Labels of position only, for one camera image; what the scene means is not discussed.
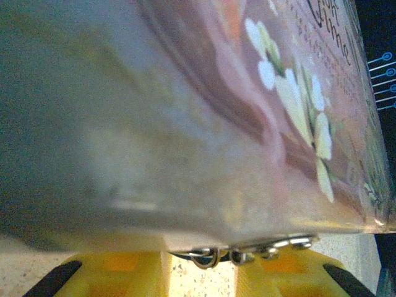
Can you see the pink printed tin box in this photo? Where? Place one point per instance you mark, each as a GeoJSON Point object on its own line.
{"type": "Point", "coordinates": [185, 123]}

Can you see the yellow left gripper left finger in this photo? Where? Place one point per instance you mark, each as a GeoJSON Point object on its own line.
{"type": "Point", "coordinates": [123, 275]}

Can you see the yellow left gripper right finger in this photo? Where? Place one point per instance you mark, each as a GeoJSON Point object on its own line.
{"type": "Point", "coordinates": [294, 275]}

